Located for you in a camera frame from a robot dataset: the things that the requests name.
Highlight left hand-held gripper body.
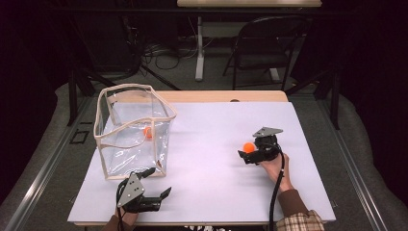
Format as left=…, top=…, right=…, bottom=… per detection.
left=115, top=172, right=163, bottom=214

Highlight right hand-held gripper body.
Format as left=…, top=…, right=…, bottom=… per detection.
left=252, top=127, right=284, bottom=164

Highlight clear plastic bag beige trim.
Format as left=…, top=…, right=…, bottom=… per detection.
left=93, top=83, right=178, bottom=181

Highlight person's right hand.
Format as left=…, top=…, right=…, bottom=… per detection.
left=259, top=152, right=294, bottom=193

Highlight person's left hand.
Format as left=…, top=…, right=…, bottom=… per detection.
left=115, top=207, right=140, bottom=227

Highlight white table sheet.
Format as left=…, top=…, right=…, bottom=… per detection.
left=67, top=101, right=337, bottom=223

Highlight light wooden table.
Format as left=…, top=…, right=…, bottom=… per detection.
left=72, top=90, right=337, bottom=227

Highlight black floor socket plate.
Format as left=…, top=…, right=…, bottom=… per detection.
left=69, top=129, right=90, bottom=145

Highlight black metal stand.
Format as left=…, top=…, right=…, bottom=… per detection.
left=66, top=68, right=97, bottom=127
left=285, top=68, right=341, bottom=131

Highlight black folding chair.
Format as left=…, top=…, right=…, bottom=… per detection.
left=222, top=14, right=309, bottom=91

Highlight black tripod legs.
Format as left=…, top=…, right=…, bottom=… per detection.
left=128, top=62, right=181, bottom=91

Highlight white-legged desk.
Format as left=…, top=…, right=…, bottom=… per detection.
left=176, top=0, right=322, bottom=82

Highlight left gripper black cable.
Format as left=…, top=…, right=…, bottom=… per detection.
left=115, top=178, right=127, bottom=231

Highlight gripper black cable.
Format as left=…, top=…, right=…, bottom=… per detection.
left=268, top=143, right=287, bottom=231
left=115, top=178, right=127, bottom=231

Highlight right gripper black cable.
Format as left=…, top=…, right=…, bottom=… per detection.
left=268, top=143, right=287, bottom=231

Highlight metal floor rail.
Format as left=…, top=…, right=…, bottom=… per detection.
left=4, top=95, right=94, bottom=231
left=316, top=95, right=390, bottom=231

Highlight bundle of floor cables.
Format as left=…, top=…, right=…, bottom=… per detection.
left=140, top=38, right=200, bottom=71

